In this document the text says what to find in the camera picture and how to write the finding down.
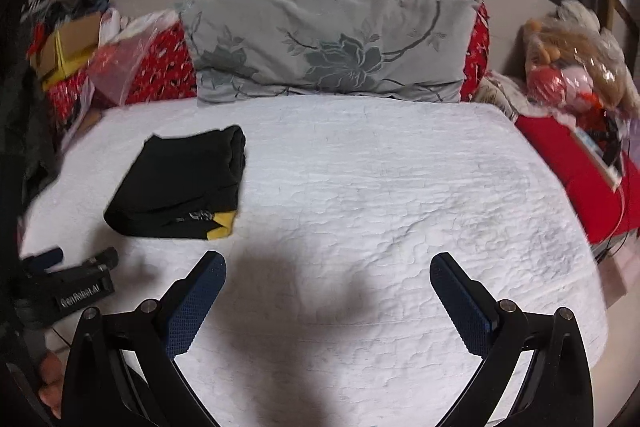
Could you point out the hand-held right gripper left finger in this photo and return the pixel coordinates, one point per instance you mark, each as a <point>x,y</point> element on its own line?
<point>200,302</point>

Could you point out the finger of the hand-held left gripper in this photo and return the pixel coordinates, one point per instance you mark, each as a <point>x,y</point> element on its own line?
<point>45,258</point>
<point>100,259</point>

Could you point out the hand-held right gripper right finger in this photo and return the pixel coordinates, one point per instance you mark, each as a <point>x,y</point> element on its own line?
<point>460,307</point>

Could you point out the black pants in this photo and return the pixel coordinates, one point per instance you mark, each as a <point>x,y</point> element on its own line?
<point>175,182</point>

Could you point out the person's left hand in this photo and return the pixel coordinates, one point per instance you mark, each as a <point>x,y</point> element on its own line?
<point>52,382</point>

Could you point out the dark cloth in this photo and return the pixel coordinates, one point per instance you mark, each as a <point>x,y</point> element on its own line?
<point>25,132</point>

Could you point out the white quilted bed cover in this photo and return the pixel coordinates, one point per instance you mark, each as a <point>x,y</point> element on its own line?
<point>375,207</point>

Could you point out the plain red blanket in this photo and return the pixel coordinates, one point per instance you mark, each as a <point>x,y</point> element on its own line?
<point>565,157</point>

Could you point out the red printed bedding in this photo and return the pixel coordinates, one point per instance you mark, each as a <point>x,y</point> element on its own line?
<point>165,72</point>

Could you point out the clear plastic bag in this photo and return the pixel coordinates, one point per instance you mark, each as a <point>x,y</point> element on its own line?
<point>120,57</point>

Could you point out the cardboard box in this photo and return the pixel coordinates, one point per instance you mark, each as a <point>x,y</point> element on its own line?
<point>67,44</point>

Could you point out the bagged stuffed toys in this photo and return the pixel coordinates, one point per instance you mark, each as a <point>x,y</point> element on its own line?
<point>575,57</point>

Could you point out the grey floral pillow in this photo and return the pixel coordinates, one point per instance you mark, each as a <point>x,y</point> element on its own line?
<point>325,37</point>

